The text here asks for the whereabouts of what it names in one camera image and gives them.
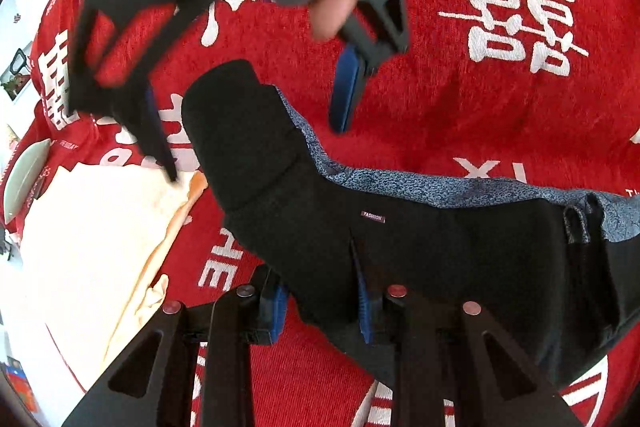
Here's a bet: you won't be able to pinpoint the black pants with blue trim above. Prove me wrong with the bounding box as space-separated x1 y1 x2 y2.
182 60 639 387

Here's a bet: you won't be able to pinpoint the peach folded garment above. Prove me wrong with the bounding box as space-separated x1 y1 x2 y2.
1 165 207 415

